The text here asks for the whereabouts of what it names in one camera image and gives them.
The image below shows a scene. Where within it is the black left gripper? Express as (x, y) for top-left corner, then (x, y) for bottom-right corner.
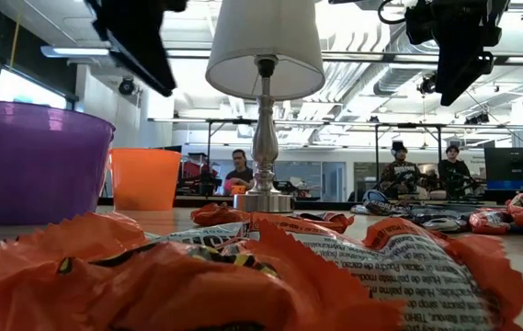
(84, 0), (189, 98)

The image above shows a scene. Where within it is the black computer monitor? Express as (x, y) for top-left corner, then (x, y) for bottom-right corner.
(483, 146), (523, 192)

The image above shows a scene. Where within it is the white blue cookies cream bar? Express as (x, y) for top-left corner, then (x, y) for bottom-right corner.
(143, 222), (256, 247)

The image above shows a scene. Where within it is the purple plastic bucket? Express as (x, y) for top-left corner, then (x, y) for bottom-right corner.
(0, 99), (118, 226)

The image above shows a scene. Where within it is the yellow cable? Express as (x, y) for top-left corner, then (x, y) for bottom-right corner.
(8, 0), (25, 70)

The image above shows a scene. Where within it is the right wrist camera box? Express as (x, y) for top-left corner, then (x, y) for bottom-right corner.
(403, 3), (438, 46)

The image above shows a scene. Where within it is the silver ventilation duct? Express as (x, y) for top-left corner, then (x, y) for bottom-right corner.
(324, 27), (427, 100)

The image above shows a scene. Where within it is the white shade silver table lamp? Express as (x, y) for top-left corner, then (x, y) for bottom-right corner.
(204, 0), (326, 214)

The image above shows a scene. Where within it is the brown silver Hershey's bar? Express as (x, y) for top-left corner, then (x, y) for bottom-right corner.
(406, 204), (473, 221)
(365, 200), (412, 218)
(420, 215), (470, 234)

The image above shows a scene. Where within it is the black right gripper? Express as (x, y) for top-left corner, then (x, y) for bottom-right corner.
(431, 0), (511, 108)

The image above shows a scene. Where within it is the orange pumpkin plastic bucket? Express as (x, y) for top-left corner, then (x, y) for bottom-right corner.
(109, 146), (183, 211)

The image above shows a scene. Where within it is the person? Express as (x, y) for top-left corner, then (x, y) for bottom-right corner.
(379, 140), (424, 200)
(436, 144), (475, 200)
(222, 147), (256, 195)

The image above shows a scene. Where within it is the black ceiling spotlight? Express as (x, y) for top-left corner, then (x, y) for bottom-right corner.
(415, 68), (441, 97)
(117, 75), (137, 97)
(464, 111), (492, 126)

